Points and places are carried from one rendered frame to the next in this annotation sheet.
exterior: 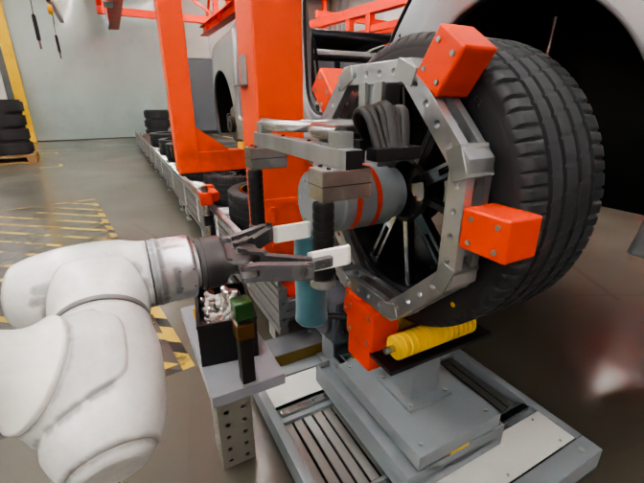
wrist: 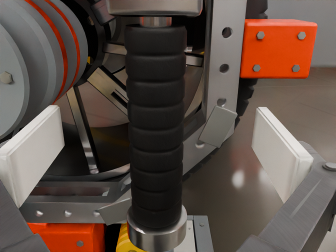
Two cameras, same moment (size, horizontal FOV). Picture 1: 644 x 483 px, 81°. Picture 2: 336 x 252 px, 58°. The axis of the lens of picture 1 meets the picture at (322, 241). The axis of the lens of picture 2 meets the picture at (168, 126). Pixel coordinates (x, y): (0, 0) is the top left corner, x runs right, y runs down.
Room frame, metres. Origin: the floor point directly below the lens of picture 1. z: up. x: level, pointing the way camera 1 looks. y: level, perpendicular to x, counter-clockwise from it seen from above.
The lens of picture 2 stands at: (0.49, 0.15, 0.91)
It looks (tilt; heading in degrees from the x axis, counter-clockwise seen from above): 22 degrees down; 298
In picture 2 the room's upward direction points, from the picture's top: straight up
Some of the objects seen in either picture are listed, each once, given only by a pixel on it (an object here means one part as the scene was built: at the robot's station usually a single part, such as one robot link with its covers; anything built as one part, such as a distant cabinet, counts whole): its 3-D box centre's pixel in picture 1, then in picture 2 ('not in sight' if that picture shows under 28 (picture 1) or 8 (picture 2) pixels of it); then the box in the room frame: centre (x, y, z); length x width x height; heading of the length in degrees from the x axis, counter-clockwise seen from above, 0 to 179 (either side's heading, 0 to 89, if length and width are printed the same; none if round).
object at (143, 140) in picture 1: (168, 148); not in sight; (7.63, 3.06, 0.20); 6.81 x 0.86 x 0.39; 28
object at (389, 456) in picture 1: (400, 400); not in sight; (0.97, -0.25, 0.13); 0.50 x 0.36 x 0.10; 28
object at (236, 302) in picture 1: (241, 308); not in sight; (0.69, 0.17, 0.64); 0.04 x 0.04 x 0.04; 28
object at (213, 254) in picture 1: (227, 259); not in sight; (0.51, 0.14, 0.83); 0.09 x 0.08 x 0.07; 118
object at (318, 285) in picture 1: (323, 242); (156, 135); (0.58, 0.00, 0.83); 0.04 x 0.04 x 0.16
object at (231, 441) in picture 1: (230, 399); not in sight; (0.89, 0.28, 0.21); 0.10 x 0.10 x 0.42; 28
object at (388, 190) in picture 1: (352, 196); (9, 55); (0.81, -0.07, 0.85); 0.21 x 0.14 x 0.14; 118
